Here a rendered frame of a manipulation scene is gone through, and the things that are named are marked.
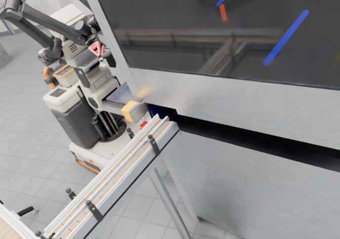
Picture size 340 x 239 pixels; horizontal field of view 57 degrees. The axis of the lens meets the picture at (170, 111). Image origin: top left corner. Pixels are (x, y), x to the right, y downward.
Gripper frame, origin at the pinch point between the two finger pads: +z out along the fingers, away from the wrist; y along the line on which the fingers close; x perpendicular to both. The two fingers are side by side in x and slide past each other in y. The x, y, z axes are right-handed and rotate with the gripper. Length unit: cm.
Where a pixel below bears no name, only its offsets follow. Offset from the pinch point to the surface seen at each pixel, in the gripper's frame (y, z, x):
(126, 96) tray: -29.5, 9.2, -7.0
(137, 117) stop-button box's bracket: -5.5, 42.5, 4.7
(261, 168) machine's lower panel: -20, 88, 41
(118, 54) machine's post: 15.5, 24.2, 15.9
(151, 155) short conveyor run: -4, 64, 5
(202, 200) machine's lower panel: -65, 75, -2
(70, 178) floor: -104, -12, -121
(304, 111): 12, 88, 63
